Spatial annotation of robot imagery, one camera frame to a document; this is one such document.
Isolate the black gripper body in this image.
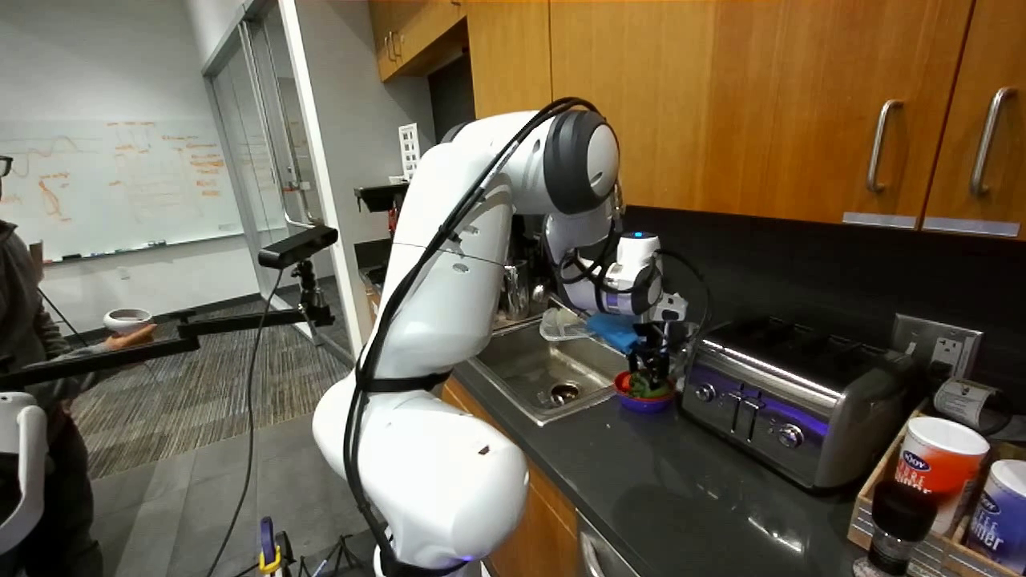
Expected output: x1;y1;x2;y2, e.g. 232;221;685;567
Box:
631;292;688;370

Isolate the green bell pepper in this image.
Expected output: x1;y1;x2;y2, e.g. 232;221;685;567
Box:
629;371;669;402

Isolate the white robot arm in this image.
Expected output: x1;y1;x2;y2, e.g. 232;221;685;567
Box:
312;97;685;577

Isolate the black pepper grinder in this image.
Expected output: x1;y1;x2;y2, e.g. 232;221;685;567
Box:
868;482;936;577

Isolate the red and blue bowl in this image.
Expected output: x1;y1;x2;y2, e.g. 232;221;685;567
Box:
613;371;674;413

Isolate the stainless steel sink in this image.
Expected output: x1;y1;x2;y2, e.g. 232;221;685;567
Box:
472;324;629;427

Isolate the silver four-slot toaster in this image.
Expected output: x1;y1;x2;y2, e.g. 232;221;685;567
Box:
680;318;911;490

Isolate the wooden cabinet door right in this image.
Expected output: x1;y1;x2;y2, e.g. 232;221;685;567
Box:
551;0;973;228

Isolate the red white container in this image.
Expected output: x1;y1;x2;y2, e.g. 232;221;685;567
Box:
894;418;989;531

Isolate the wooden condiment box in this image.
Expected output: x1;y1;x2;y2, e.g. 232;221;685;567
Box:
846;435;1021;577

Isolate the blue white container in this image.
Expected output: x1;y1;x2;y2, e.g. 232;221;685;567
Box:
964;458;1026;575

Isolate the white whiteboard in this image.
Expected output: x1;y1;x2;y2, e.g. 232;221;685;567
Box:
0;0;240;259

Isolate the seated person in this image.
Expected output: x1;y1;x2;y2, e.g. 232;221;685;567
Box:
0;153;157;577

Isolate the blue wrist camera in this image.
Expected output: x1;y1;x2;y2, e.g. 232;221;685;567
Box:
585;316;638;357

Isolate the wall power outlet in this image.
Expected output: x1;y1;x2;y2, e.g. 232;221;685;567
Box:
890;316;984;378

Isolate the black camera on stand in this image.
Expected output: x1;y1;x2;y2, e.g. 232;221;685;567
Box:
255;225;335;271

